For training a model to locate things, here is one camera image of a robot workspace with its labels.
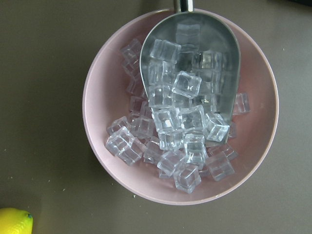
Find clear ice cube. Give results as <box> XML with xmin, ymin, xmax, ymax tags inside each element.
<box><xmin>206</xmin><ymin>152</ymin><xmax>235</xmax><ymax>181</ymax></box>
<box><xmin>150</xmin><ymin>39</ymin><xmax>182</xmax><ymax>64</ymax></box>
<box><xmin>233</xmin><ymin>93</ymin><xmax>250</xmax><ymax>116</ymax></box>
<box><xmin>105</xmin><ymin>126</ymin><xmax>147</xmax><ymax>166</ymax></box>
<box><xmin>205</xmin><ymin>112</ymin><xmax>230</xmax><ymax>142</ymax></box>
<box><xmin>143</xmin><ymin>136</ymin><xmax>164</xmax><ymax>165</ymax></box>
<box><xmin>157</xmin><ymin>150</ymin><xmax>186</xmax><ymax>176</ymax></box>
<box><xmin>184</xmin><ymin>134</ymin><xmax>206</xmax><ymax>161</ymax></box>
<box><xmin>120</xmin><ymin>38</ymin><xmax>142</xmax><ymax>63</ymax></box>
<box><xmin>173</xmin><ymin>163</ymin><xmax>201</xmax><ymax>194</ymax></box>
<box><xmin>172</xmin><ymin>71</ymin><xmax>202</xmax><ymax>98</ymax></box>
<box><xmin>152</xmin><ymin>108</ymin><xmax>181</xmax><ymax>133</ymax></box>

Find pink round bowl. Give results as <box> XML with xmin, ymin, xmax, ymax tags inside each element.
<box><xmin>82</xmin><ymin>10</ymin><xmax>279</xmax><ymax>205</ymax></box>

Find metal ice scoop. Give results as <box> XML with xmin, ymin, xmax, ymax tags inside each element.
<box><xmin>139</xmin><ymin>0</ymin><xmax>241</xmax><ymax>147</ymax></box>

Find yellow lemon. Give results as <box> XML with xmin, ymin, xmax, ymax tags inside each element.
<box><xmin>0</xmin><ymin>208</ymin><xmax>33</xmax><ymax>234</ymax></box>

